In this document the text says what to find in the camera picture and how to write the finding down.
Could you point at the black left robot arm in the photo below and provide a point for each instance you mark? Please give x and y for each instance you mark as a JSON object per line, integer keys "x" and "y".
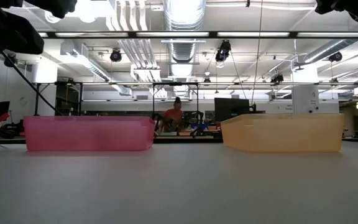
{"x": 5, "y": 31}

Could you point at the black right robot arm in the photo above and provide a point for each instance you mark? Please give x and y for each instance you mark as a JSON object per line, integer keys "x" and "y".
{"x": 353, "y": 9}

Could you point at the pink translucent plastic bin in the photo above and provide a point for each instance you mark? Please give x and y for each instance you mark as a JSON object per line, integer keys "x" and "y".
{"x": 89, "y": 133}

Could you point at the orange translucent plastic bin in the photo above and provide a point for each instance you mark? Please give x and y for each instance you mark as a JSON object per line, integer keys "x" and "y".
{"x": 281, "y": 133}

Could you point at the person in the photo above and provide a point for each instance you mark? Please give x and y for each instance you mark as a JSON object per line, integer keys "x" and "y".
{"x": 173, "y": 115}

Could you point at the wide black computer monitor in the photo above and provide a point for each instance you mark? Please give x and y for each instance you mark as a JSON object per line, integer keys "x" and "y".
{"x": 232, "y": 109}

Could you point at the black hanging spotlight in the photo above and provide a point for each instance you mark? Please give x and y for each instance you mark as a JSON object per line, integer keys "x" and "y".
{"x": 223, "y": 49}
{"x": 277, "y": 78}
{"x": 10, "y": 60}
{"x": 335, "y": 56}
{"x": 116, "y": 56}

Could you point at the black shelf cabinet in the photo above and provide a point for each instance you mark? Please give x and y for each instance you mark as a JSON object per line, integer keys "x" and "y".
{"x": 68, "y": 93}

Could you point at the white square column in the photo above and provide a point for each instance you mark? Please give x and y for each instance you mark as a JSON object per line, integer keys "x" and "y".
{"x": 304, "y": 96}

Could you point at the black overhead light beam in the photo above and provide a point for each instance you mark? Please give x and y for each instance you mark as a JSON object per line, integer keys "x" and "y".
{"x": 293, "y": 34}

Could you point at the red angled bar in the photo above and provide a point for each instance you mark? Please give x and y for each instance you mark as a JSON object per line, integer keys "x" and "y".
{"x": 1, "y": 119}

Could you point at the black aluminium table frame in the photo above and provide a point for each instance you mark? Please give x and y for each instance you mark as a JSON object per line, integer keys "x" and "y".
{"x": 185, "y": 140}

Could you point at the silver ventilation duct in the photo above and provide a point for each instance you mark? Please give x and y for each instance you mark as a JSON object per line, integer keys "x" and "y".
{"x": 183, "y": 18}

